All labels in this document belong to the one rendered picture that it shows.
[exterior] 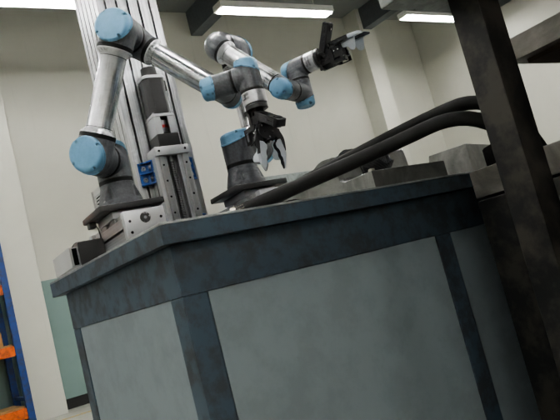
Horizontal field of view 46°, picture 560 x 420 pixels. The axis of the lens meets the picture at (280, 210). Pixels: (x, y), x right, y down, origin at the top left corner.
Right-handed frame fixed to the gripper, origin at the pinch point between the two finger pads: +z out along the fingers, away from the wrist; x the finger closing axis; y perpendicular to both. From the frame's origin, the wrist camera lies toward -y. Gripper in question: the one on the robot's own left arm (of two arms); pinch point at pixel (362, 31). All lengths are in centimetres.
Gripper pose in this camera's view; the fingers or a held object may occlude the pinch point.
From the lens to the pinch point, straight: 247.7
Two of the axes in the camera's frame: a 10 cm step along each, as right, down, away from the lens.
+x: -5.0, 1.7, -8.5
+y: 3.2, 9.5, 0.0
